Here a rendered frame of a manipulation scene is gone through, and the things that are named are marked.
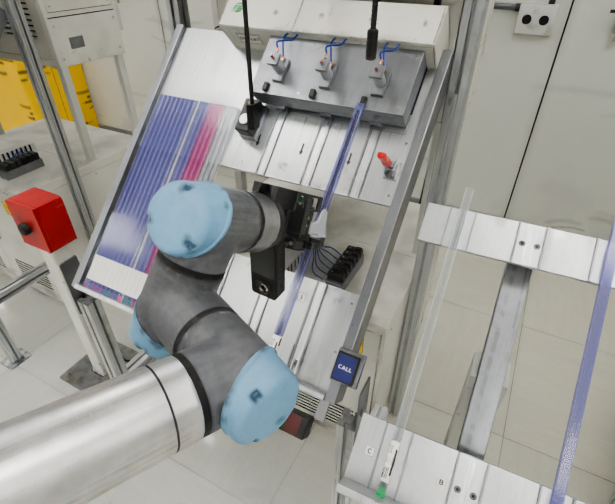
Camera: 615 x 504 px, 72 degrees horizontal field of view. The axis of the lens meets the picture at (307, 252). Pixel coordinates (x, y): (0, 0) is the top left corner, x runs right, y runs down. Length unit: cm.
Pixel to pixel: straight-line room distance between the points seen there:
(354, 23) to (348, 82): 12
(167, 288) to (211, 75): 77
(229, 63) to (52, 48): 97
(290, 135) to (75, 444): 76
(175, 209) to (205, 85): 75
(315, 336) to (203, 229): 47
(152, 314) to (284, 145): 59
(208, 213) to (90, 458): 21
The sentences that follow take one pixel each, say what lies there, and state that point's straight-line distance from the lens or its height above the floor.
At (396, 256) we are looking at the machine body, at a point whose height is 62.
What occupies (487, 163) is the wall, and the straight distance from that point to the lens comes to 259.
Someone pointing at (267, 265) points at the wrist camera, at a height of 103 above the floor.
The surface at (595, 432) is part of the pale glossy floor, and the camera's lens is 191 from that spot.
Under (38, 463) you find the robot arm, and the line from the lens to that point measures 34.
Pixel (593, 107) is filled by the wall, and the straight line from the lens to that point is 249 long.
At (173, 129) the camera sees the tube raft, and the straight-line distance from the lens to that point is 112.
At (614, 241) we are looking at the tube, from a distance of 79.
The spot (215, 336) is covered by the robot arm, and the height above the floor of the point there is 111.
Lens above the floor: 139
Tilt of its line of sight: 36 degrees down
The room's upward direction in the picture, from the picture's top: straight up
